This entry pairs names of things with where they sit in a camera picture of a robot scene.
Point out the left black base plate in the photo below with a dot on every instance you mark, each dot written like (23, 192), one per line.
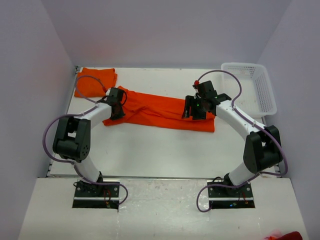
(91, 196)

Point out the orange t shirt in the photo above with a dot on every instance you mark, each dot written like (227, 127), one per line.
(159, 111)
(94, 82)

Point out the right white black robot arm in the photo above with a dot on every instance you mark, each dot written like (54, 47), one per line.
(262, 143)

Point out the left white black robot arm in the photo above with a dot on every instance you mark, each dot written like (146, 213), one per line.
(72, 141)

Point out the white plastic laundry basket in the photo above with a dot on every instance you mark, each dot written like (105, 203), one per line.
(257, 97)

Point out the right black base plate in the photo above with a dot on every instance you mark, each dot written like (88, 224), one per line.
(229, 198)

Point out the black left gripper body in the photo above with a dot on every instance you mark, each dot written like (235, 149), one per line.
(120, 113)

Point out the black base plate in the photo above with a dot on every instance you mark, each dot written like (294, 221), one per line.
(229, 198)
(91, 196)

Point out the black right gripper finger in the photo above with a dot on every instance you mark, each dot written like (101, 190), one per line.
(187, 107)
(197, 113)

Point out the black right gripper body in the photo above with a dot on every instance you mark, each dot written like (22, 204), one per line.
(198, 101)

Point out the red cloth at edge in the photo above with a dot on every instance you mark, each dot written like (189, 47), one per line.
(295, 235)

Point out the folded orange t shirt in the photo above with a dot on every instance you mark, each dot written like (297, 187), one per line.
(94, 82)

